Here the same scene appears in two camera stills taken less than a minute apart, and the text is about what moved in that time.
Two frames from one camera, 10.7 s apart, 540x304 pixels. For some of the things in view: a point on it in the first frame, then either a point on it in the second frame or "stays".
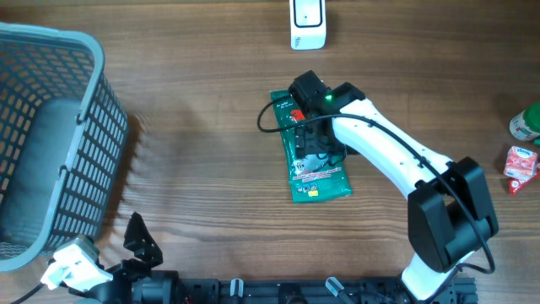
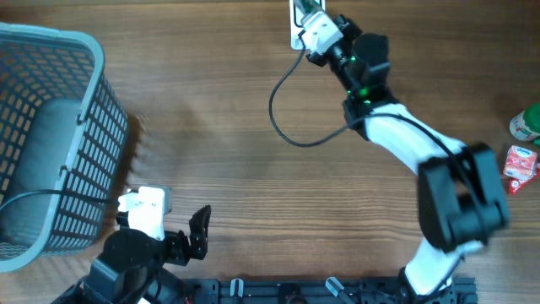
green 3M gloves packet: (328, 176) → (305, 8)
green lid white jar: (526, 126) stays
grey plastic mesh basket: (63, 128) stays
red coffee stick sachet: (515, 186) stays
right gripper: (306, 143) → (347, 26)
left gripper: (145, 247) → (180, 251)
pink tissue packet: (521, 162) stays
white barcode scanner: (308, 24) stays
